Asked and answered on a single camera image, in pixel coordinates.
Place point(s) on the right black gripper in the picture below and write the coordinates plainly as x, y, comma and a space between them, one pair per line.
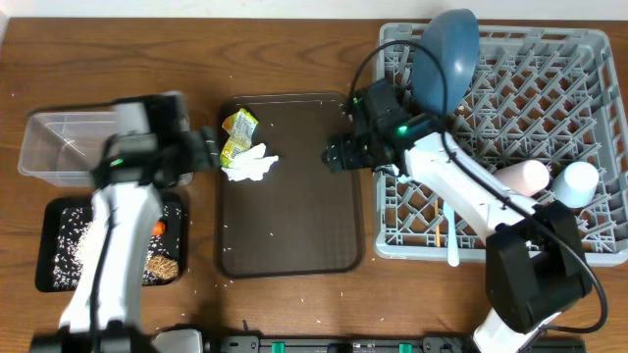
344, 153

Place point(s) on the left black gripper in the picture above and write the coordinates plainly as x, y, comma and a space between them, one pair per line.
197, 150

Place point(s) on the green snack wrapper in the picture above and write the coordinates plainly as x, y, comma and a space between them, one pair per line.
240, 127

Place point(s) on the orange carrot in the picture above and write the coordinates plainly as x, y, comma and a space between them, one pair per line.
159, 229

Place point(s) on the white tissue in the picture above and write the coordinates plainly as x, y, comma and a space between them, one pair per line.
251, 164

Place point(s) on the wooden chopstick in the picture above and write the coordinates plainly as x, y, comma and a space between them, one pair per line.
437, 217

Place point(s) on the dark blue plate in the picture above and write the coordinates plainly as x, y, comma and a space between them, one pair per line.
453, 38

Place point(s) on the brown food piece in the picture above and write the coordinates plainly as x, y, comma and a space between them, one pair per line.
163, 267

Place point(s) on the cooked white rice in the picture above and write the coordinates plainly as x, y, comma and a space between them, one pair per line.
75, 224

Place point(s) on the light blue plastic knife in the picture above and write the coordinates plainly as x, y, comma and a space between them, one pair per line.
453, 258

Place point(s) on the pink cup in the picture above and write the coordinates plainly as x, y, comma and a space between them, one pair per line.
527, 178

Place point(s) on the light blue cup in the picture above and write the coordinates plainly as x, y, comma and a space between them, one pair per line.
576, 185

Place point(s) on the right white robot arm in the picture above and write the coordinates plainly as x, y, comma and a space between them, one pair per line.
536, 267

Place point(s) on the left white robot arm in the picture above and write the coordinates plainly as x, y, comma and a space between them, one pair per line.
105, 311

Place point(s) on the black waste bin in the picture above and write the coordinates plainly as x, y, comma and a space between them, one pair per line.
50, 230

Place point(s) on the grey dishwasher rack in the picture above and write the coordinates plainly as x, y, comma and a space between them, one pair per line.
549, 94

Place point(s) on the clear plastic bin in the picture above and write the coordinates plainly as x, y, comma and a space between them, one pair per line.
63, 148

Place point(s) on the brown serving tray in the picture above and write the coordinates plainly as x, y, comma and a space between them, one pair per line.
300, 219

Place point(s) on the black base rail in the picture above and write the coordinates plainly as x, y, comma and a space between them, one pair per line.
188, 338

